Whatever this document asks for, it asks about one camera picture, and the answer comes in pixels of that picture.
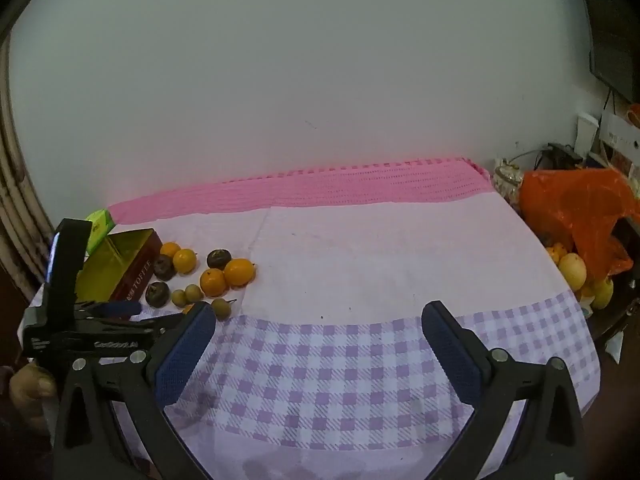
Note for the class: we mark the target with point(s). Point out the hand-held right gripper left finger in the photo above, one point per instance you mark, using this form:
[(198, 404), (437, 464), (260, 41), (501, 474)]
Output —
[(185, 355)]

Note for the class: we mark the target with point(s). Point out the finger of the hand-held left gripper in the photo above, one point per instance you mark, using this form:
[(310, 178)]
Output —
[(122, 308), (150, 321)]

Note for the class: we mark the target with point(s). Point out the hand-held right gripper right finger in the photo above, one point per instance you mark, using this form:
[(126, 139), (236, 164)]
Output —
[(450, 355)]

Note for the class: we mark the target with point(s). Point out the dark brown round fruit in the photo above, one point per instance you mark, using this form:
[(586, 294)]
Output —
[(157, 293), (218, 258), (164, 266)]

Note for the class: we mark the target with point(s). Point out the gold metal tin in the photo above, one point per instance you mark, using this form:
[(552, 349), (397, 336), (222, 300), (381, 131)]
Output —
[(115, 260)]

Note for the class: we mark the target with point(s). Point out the tan longan with stem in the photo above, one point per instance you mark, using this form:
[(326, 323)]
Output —
[(221, 308)]

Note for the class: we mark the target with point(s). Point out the person's left hand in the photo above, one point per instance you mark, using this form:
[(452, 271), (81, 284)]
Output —
[(32, 385)]

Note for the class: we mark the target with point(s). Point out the green tissue box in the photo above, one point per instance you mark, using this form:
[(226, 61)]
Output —
[(100, 222)]

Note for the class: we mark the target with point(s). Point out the beige patterned curtain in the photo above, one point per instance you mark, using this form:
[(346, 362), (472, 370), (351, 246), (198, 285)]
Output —
[(20, 210)]

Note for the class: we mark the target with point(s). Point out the pink purple checked tablecloth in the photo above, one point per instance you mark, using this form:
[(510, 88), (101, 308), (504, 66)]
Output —
[(350, 260)]

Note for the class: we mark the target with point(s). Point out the yellow fruit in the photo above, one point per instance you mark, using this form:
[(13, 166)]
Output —
[(602, 292), (572, 270)]

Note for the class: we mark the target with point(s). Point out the glass jar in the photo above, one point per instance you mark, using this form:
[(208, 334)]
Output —
[(506, 180)]

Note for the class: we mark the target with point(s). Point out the orange plastic bag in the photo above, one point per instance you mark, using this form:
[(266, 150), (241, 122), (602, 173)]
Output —
[(565, 210)]

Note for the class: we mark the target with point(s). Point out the black power strip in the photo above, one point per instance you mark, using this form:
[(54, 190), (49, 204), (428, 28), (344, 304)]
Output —
[(562, 152)]

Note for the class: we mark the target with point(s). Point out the white cardboard box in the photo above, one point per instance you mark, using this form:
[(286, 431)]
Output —
[(620, 132)]

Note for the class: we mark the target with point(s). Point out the black television screen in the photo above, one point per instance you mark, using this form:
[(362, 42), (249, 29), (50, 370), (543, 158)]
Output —
[(615, 35)]

